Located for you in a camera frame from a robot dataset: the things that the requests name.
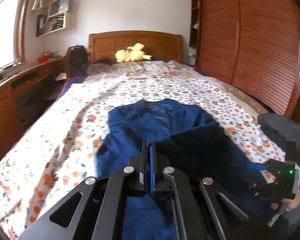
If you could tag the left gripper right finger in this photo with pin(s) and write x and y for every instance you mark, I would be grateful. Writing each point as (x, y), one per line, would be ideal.
(152, 167)

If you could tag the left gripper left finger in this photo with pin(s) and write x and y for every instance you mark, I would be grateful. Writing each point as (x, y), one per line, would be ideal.
(143, 164)

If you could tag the navy blue garment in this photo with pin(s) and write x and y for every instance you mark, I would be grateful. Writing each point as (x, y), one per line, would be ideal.
(191, 139)

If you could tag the person right hand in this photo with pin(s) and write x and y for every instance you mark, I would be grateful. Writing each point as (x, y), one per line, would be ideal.
(292, 204)

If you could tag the grey trouser leg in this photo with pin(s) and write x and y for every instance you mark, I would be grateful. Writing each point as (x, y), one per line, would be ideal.
(281, 129)

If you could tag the orange print bed sheet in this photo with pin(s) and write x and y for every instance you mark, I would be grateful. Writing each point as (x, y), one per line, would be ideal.
(60, 149)

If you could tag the floral quilt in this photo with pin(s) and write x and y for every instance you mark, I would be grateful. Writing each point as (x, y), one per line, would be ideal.
(161, 69)

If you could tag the yellow plush toy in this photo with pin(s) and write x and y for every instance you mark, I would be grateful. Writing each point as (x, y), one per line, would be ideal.
(131, 54)

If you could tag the red bowl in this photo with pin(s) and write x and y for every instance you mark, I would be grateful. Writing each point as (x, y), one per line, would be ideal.
(43, 58)

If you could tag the wooden desk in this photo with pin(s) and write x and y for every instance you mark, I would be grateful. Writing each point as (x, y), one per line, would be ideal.
(11, 126)

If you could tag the wooden louvered wardrobe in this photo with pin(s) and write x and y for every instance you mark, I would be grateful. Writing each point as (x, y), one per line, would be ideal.
(253, 45)

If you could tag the window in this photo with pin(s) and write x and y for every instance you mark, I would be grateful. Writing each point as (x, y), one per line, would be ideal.
(8, 11)

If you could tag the white wall shelf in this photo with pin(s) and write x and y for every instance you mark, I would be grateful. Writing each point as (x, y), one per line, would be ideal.
(54, 16)

